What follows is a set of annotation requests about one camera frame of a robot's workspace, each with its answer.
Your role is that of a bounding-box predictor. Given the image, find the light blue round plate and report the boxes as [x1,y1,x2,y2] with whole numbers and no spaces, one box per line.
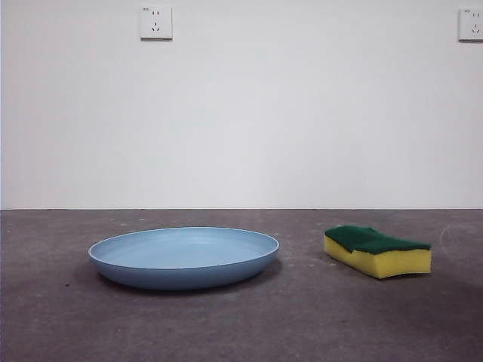
[88,225,281,291]

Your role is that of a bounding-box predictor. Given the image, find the yellow sponge with green pad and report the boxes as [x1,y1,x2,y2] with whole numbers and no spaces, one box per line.
[323,225,432,281]

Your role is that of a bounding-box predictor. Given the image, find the white wall socket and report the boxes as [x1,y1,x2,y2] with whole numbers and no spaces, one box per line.
[140,5,174,41]
[457,8,483,42]

